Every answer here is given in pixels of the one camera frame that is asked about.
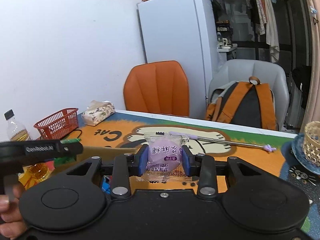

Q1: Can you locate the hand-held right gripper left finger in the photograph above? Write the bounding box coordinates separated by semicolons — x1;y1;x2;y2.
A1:
66;144;149;199

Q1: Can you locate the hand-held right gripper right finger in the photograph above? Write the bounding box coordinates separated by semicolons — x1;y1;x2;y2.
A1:
182;145;263;197

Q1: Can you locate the purple mochi packet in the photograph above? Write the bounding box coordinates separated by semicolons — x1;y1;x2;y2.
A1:
144;132;193;184

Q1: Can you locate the green snack packet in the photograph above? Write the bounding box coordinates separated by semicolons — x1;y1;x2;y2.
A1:
54;137;82;166

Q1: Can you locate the blue snack packet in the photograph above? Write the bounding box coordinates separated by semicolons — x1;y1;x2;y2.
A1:
101;176;112;195

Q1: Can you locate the person's left hand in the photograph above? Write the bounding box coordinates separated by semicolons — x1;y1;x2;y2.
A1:
0;183;27;240

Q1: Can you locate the tea bottle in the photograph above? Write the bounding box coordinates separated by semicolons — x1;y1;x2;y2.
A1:
4;109;50;183

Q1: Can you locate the red plastic basket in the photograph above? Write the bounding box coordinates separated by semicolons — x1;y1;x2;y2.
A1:
34;108;79;140

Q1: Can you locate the cartoon cat table mat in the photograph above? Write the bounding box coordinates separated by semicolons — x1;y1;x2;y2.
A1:
19;110;320;235

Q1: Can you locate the floral tissue pack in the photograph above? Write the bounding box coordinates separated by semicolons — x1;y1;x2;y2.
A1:
82;100;116;127

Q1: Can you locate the orange chair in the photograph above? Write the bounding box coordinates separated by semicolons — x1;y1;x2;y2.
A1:
123;60;190;117

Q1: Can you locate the orange grey backpack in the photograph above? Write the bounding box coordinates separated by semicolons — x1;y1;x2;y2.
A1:
205;76;278;130

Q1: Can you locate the blue ceramic plate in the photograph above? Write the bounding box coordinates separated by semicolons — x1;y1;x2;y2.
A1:
291;133;320;174

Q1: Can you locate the white refrigerator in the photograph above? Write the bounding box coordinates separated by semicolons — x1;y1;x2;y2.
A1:
137;0;218;110

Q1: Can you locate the white shelf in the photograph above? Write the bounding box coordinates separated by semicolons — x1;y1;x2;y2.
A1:
216;44;238;60

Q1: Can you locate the grey chair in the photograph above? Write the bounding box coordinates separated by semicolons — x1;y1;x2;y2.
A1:
208;59;290;132

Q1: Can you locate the woven bamboo basket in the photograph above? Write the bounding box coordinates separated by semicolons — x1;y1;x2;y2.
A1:
302;121;320;168

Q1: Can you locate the hanging black garment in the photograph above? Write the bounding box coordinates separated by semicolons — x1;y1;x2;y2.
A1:
292;66;312;109

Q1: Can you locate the hanging white shirt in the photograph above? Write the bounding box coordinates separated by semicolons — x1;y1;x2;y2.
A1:
262;0;280;63

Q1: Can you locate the pink curtain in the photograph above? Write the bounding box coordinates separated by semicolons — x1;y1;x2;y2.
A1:
300;0;320;130

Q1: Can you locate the hanging floral garment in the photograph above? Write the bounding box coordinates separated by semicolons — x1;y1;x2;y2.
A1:
253;0;267;35

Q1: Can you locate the purple-handled telescopic stick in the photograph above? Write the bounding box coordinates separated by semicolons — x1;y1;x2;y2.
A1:
169;131;277;153

